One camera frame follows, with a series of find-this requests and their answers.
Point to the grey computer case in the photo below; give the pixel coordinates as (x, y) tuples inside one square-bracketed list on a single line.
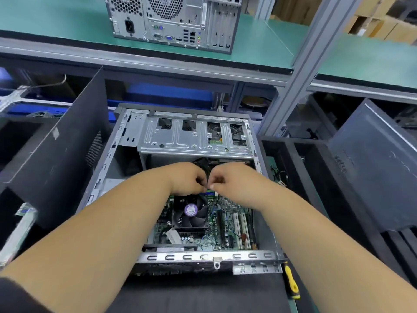
[(195, 137)]

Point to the green motherboard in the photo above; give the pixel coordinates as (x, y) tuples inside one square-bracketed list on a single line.
[(228, 226)]

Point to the person's left hand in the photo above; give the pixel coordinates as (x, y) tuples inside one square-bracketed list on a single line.
[(186, 179)]

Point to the person's left forearm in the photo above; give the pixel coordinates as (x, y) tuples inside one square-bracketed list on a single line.
[(85, 251)]

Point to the stack of cardboard boxes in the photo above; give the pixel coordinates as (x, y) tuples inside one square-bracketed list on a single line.
[(384, 22)]

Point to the person's black left sleeve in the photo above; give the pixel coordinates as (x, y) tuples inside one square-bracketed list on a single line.
[(19, 298)]

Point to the green upper shelf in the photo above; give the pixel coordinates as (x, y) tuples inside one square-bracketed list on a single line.
[(52, 29)]

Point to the aluminium frame post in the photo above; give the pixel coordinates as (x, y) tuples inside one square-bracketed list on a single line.
[(266, 6), (306, 68)]

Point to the empty black foam tray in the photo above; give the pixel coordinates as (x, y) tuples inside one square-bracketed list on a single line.
[(306, 192)]

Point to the silver backed desktop computer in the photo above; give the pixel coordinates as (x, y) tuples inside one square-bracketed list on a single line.
[(176, 19)]

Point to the person's right hand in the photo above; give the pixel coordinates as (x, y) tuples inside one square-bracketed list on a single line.
[(233, 184)]

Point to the silver power supply unit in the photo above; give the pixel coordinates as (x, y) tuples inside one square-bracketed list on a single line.
[(101, 192)]

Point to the black upright side panel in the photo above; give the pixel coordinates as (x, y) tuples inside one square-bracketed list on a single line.
[(58, 159)]

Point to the grey side panel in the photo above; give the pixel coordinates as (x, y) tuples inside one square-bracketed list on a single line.
[(378, 166)]

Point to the person's right forearm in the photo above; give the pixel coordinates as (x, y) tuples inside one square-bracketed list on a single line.
[(339, 257)]

